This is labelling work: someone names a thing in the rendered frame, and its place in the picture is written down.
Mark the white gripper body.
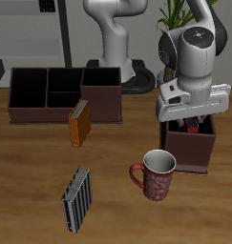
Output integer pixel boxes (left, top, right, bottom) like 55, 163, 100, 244
156, 83, 232, 123

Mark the red book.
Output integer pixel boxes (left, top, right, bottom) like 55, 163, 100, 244
179, 116, 200, 134

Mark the small dark brown desk caddy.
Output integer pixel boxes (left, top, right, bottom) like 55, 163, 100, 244
158, 113, 218, 176

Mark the wide dark brown desk caddy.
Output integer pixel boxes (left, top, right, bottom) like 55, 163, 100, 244
7, 66, 123, 125

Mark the orange book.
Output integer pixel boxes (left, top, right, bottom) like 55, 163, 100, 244
68, 97, 93, 151

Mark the dark grey striped book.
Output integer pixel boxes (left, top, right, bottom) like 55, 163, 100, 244
60, 165, 94, 234

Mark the red patterned mug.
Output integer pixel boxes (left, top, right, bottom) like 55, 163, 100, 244
129, 149, 178, 203

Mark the white shelf unit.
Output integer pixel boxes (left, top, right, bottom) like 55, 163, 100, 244
0, 0, 66, 69

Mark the flat black base plate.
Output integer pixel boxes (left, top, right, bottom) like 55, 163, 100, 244
85, 58, 157, 95

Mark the black upright post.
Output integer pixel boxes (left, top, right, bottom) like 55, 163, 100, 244
57, 0, 73, 69

